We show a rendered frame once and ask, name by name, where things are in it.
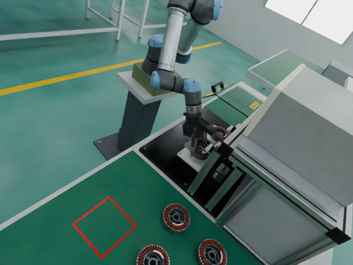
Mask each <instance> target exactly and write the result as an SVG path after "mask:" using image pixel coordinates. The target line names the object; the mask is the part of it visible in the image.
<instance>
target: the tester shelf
mask: <svg viewBox="0 0 353 265"><path fill-rule="evenodd" d="M261 106H262V105H261ZM261 106H260V107H258V108H257V109H256V110H255V111H254V112H253V113H252V114H251V115H250V116H249V117H248V118H247V119H246V120H245V121H244V122H243V123H242V124H241V125H240V126H239V127H237V128H236V129H235V130H234V131H233V132H232V133H231V134H230V135H229V136H228V137H227V138H226V139H225V140H224V141H223V142H222V143H221V145H220V146H219V148H218V150H217V151H218V152H220V153H221V154H222V155H223V156H225V157H226V158H227V159H229V160H230V161H231V162H233V163H234V164H236V165H237V166H238V167H239V168H241V169H242V170H243V171H244V172H246V173H247V174H248V175H250V176H251V177H252V178H253V179H255V180H256V181H257V182H259V183H260V184H261V185H262V186H264V187H265V188H266V189H268V190H269V191H270V192H271V193H273V194H274V195H275V196H277V197H278V198H279V199H280V200H282V201H283V202H284V203H286V204H287V205H288V206H290V207H291V208H292V209H294V210H295V211H296V212H297V213H299V214H300V215H301V216H302V217H304V218H305V219H306V220H308V221H309V222H310V223H311V224H313V225H314V226H315V227H316V228H318V229H319V230H320V231H322V232H323V233H324V234H325V235H326V236H328V237H329V238H330V239H331V240H333V241H334V242H335V243H337V244H338V245H340V244H342V243H344V242H346V241H348V240H350V239H351V226H352V204H350V205H348V206H347V207H345V206H343V205H342V204H340V203H339V202H338V201H336V200H335V199H334V198H332V197H331V196H329V195H328V194H326V193H325V192H323V191H322V190H321V189H319V188H318V187H317V186H315V185H314V184H313V183H311V182H310V181H308V180H307V179H306V178H304V177H303V176H301V175H300V174H299V173H297V172H296V171H294V170H293V169H292V168H290V167H289V166H288V165H286V164H285V163H283V162H282V161H280V160H279V159H278V158H276V157H275V156H273V155H272V154H271V153H269V152H268V151H267V150H265V149H264V148H262V147H261V146H260V145H258V144H257V143H255V142H254V141H252V140H251V139H250V138H248V137H246V136H245V135H243V134H242V133H243V131H244V130H245V128H246V127H247V126H248V124H249V123H250V122H251V120H252V119H253V117H254V116H255V115H256V113H257V112H258V110H259V109H260V108H261Z"/></svg>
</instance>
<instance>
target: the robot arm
mask: <svg viewBox="0 0 353 265"><path fill-rule="evenodd" d="M222 6H223V0H169V1H168V5H167V12H168V18H167V23H166V26H165V31H164V35H162V34H156V35H153V36H152V37H151V40H150V42H149V48H148V52H147V56H146V58H145V60H144V61H143V63H142V65H141V68H142V70H143V71H144V72H145V73H146V74H148V75H151V80H150V85H151V87H154V88H158V89H163V90H167V91H171V92H175V93H179V94H183V95H184V96H185V106H186V112H185V113H183V115H184V116H185V117H186V122H184V125H182V128H183V135H185V136H187V137H190V139H189V142H186V143H185V144H184V146H185V147H186V148H187V149H189V150H190V153H191V157H192V156H193V155H194V154H195V149H196V144H197V139H196V138H202V139H203V140H204V142H206V143H207V133H208V134H209V135H210V136H212V135H213V134H214V133H216V131H217V128H216V127H214V126H213V125H212V124H210V123H209V122H208V121H206V120H205V119H204V118H202V117H201V116H202V98H201V82H200V80H199V79H197V78H181V77H176V76H173V75H172V74H173V69H174V64H175V62H177V63H179V64H187V63H188V62H189V60H190V58H191V56H192V52H193V49H192V45H193V43H194V41H195V40H196V38H197V37H198V35H199V33H200V32H201V30H202V28H203V27H204V25H207V24H209V23H210V21H211V20H213V21H216V20H217V19H218V18H219V16H220V13H221V10H222ZM188 12H189V13H190V18H189V20H188V22H187V24H186V26H185V28H184V30H183V32H182V33H181V31H182V26H183V21H184V18H185V17H186V16H187V14H188Z"/></svg>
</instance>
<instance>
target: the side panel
mask: <svg viewBox="0 0 353 265"><path fill-rule="evenodd" d="M215 224H216V225H217V226H219V228H220V229H221V230H222V231H223V232H225V233H226V234H227V235H228V236H229V237H230V238H231V239H232V240H233V241H234V242H236V243H237V244H238V245H239V246H240V247H241V248H242V249H243V250H244V251H246V252H247V253H248V254H249V255H250V256H251V257H252V258H253V259H254V260H255V261H257V262H258V263H259V264H260V265H298V264H300V263H302V262H304V261H306V260H308V259H310V258H312V257H315V256H317V255H319V254H321V253H323V252H325V251H327V250H329V249H331V248H333V247H335V246H337V245H338V244H337V243H335V242H334V241H333V240H331V239H330V238H329V237H328V236H326V235H325V234H324V233H323V232H322V231H320V230H319V229H318V228H316V227H315V226H314V225H313V224H311V223H310V222H309V221H308V220H306V219H305V218H304V217H302V216H301V215H300V214H299V213H297V212H296V211H295V210H294V209H292V208H291V207H290V206H288V205H287V204H286V203H284V202H283V201H282V200H280V199H279V198H278V197H277V196H275V195H274V194H273V193H271V192H270V191H269V190H268V189H266V188H265V187H264V186H262V185H261V184H260V183H259V182H257V181H255V182H254V183H253V184H252V185H251V186H250V187H249V188H248V189H247V190H246V191H245V192H244V193H243V194H242V195H241V196H240V198H239V199H238V200H237V201H236V202H235V203H234V204H233V205H232V206H231V207H230V208H229V209H228V210H227V212H226V213H225V214H224V215H223V216H222V217H221V218H220V219H219V220H218V221H217V222H216V223H215Z"/></svg>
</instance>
